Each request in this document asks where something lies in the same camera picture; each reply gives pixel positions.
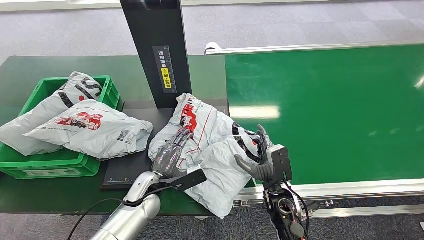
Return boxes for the grey mailer bag red line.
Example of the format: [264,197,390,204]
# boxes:
[148,93,266,220]

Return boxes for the green conveyor belt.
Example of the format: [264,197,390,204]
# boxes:
[224,43,424,186]

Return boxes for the grey mailer bag black stripes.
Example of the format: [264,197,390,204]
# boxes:
[0,71,104,157]

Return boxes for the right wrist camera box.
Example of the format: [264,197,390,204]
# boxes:
[265,144,294,183]

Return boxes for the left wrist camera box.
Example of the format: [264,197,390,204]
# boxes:
[160,167,208,193]

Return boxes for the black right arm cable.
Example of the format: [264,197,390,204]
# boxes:
[283,180,311,234]

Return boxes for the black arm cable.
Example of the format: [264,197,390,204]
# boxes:
[67,197,135,240]
[283,180,311,234]

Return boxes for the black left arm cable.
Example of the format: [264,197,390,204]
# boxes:
[67,197,135,240]

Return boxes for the aluminium conveyor frame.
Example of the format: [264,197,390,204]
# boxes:
[203,39,424,220]

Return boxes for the green plastic crate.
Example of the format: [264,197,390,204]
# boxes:
[0,75,125,181]

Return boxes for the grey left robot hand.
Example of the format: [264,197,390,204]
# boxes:
[151,128,195,178]

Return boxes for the grey mailer bag red print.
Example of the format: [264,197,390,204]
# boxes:
[23,99,154,161]

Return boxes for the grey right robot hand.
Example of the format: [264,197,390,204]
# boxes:
[234,124,276,182]

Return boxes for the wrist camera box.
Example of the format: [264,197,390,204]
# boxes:
[160,167,208,193]
[265,144,294,183]

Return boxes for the black inbound scanner machine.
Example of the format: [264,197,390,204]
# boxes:
[100,0,230,191]

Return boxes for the black yellow label sticker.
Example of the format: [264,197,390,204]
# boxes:
[152,45,178,95]

